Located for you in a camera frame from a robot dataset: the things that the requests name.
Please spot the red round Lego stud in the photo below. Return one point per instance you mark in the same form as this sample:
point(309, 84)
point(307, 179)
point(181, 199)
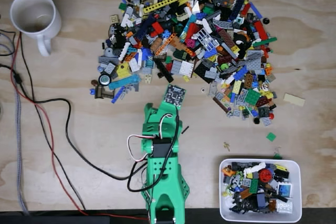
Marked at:
point(271, 115)

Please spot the dark brown Lego frame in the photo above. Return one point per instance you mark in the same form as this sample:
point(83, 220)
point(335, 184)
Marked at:
point(103, 92)

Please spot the yellow Lego technic beam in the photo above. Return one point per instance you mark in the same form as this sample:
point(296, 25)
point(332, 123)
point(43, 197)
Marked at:
point(162, 3)

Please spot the white long Lego piece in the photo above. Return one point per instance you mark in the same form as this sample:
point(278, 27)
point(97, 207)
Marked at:
point(256, 167)

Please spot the short red Lego brick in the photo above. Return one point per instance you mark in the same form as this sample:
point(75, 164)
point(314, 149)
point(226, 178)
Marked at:
point(157, 27)

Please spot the light blue long Lego piece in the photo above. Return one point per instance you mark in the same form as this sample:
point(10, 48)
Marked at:
point(123, 83)

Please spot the black round Lego stud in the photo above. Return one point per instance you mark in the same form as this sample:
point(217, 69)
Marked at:
point(256, 121)

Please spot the red Lego gear wheel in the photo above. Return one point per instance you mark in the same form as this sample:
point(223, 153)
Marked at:
point(265, 175)

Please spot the long blue Lego plate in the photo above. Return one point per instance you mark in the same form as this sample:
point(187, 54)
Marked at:
point(256, 10)

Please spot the yellow Lego brick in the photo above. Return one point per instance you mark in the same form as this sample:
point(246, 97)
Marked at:
point(124, 70)

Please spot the white ceramic mug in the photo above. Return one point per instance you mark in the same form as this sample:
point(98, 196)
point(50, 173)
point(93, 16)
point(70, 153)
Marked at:
point(32, 15)

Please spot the tan flat Lego plate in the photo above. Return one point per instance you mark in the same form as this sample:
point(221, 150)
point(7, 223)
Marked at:
point(294, 99)

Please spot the orange Lego technic beam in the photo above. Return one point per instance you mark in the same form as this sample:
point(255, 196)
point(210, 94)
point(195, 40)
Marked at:
point(165, 44)

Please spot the small gold Lego piece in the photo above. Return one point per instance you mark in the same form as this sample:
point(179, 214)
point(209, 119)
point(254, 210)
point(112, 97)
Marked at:
point(227, 145)

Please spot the round Lego dial piece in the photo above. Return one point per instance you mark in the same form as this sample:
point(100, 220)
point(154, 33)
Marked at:
point(104, 79)

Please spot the long green Lego plate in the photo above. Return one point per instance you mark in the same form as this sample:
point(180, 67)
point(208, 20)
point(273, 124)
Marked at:
point(265, 41)

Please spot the blue white printed Lego tile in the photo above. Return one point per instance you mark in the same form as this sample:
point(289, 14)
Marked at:
point(284, 190)

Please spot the black camera circuit board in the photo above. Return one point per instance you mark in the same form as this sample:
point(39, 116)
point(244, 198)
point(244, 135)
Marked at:
point(175, 95)

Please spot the grey Lego dome piece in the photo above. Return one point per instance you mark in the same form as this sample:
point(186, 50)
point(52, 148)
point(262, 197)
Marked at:
point(110, 53)

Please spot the white plastic bin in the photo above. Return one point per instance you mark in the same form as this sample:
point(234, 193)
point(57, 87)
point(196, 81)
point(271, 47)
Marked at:
point(296, 182)

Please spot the grey Lego plate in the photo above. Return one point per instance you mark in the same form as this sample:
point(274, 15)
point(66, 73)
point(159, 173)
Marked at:
point(176, 67)

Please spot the long brown Lego plate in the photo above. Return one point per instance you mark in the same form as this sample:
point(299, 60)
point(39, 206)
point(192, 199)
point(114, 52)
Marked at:
point(220, 104)

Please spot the thin blue Lego plate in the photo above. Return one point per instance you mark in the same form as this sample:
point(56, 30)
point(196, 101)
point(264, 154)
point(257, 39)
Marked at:
point(118, 95)

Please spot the small green square Lego plate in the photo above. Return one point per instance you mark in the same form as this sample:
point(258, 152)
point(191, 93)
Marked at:
point(271, 137)

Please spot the small black Lego bar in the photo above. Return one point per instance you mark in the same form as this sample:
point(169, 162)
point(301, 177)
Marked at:
point(184, 129)

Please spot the long black Lego brick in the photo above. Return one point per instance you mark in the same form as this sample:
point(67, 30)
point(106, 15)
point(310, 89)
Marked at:
point(164, 69)

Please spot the black round Lego piece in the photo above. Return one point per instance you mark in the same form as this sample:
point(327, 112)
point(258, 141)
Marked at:
point(266, 20)

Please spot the long red Lego brick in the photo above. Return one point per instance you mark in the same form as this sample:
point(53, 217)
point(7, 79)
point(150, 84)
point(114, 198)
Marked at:
point(260, 30)

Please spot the small green Lego piece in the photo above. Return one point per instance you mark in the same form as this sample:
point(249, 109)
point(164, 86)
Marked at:
point(277, 156)

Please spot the tan square Lego tile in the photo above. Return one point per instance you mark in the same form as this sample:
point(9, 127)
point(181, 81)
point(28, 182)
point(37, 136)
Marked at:
point(114, 19)

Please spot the white studded Lego plate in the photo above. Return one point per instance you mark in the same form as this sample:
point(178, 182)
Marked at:
point(284, 206)

